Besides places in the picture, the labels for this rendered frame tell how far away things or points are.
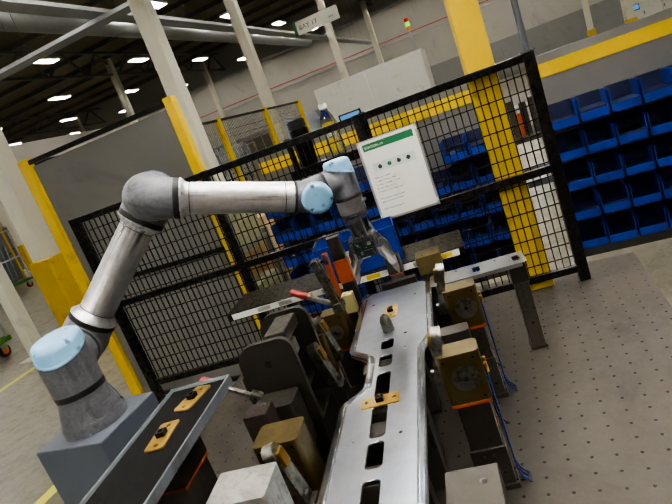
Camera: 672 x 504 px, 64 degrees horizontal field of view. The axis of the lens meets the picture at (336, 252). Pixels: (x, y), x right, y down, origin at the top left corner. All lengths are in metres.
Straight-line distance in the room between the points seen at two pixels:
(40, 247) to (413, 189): 7.30
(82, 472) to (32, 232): 7.50
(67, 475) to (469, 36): 1.76
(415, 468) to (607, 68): 2.58
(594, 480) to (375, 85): 6.92
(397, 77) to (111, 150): 4.90
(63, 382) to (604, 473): 1.18
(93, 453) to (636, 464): 1.16
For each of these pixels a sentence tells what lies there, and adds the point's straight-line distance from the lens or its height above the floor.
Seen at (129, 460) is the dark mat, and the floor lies 1.16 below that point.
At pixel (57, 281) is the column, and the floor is 0.74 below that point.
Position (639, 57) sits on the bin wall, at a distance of 3.23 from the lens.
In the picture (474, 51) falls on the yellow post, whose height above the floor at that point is 1.61.
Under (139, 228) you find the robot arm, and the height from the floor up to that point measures 1.48.
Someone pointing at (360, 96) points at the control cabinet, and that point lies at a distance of 7.88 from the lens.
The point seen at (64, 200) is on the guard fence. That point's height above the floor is 1.67.
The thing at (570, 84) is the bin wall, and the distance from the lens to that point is 3.18.
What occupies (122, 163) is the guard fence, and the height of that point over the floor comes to 1.75.
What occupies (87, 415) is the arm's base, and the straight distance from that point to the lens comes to 1.40.
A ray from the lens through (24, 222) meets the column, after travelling 8.84.
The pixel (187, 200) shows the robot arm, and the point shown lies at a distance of 1.26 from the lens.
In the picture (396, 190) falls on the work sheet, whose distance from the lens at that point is 2.03.
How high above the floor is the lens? 1.57
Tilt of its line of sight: 13 degrees down
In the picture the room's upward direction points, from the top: 20 degrees counter-clockwise
